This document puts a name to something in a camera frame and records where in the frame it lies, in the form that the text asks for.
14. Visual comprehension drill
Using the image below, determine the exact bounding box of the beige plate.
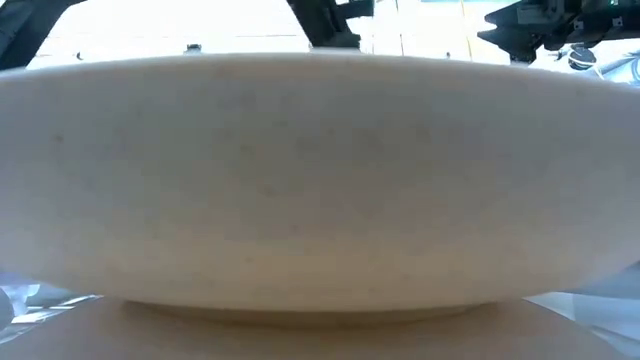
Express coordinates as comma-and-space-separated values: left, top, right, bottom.
0, 51, 640, 322

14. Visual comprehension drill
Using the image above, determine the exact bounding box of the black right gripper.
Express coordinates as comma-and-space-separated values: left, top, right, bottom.
476, 0, 640, 65

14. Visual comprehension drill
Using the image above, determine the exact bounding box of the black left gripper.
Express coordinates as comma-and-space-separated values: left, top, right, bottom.
286, 0, 375, 51

